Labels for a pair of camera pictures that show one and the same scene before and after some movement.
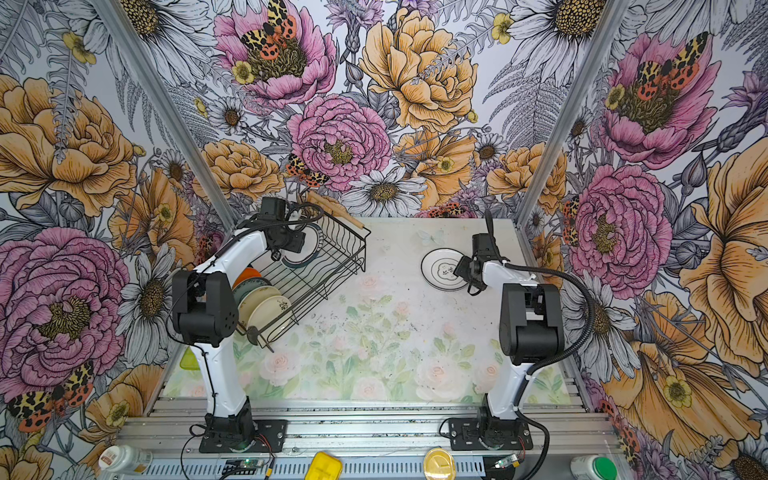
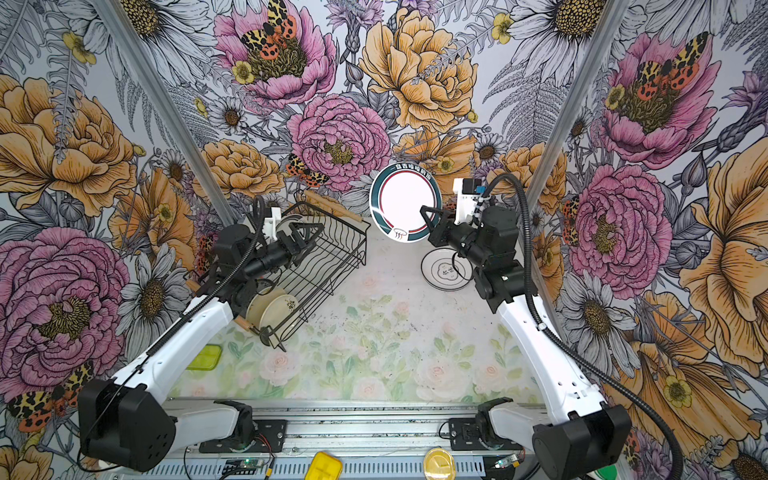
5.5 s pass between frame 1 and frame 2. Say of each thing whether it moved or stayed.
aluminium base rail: stayed
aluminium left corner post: stayed
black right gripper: moved
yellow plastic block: stayed
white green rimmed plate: stayed
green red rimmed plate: moved
